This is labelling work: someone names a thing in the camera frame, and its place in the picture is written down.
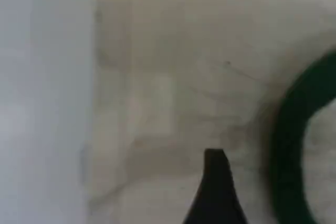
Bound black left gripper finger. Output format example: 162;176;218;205
181;148;249;224

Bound white canvas bag green handles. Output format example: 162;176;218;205
86;0;336;224

